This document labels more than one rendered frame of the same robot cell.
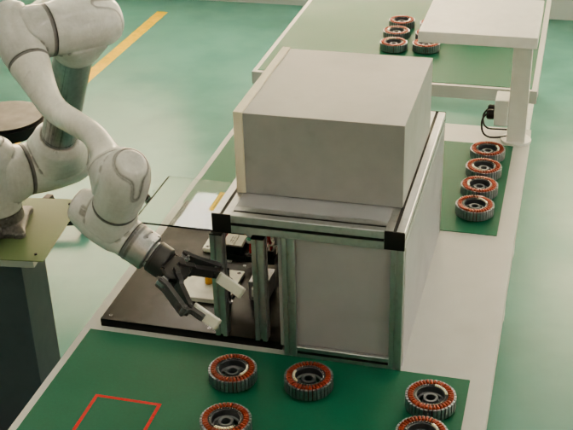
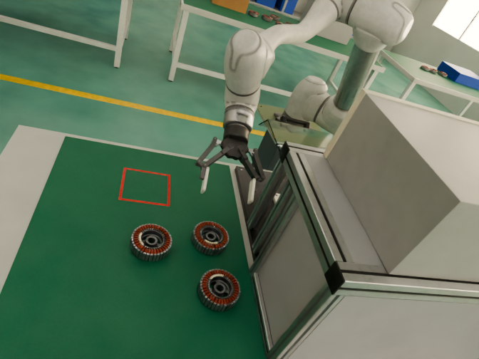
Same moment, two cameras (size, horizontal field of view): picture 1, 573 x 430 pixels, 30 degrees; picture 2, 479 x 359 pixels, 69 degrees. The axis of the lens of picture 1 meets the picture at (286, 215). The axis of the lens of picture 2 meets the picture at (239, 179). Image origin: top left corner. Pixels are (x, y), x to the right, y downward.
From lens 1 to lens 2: 1.75 m
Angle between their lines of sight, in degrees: 44
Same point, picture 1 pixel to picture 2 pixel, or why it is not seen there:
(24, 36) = not seen: outside the picture
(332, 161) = (380, 181)
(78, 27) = (368, 8)
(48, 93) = (306, 21)
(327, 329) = (269, 285)
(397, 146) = (435, 215)
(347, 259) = (307, 253)
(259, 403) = (187, 262)
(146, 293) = not seen: hidden behind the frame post
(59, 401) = (158, 160)
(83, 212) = not seen: hidden behind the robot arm
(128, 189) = (229, 55)
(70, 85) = (352, 61)
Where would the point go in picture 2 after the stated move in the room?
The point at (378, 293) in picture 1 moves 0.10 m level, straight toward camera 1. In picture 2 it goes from (300, 302) to (261, 308)
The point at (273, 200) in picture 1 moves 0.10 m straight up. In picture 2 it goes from (326, 174) to (346, 142)
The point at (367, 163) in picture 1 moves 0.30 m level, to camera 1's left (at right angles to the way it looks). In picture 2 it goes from (400, 207) to (318, 120)
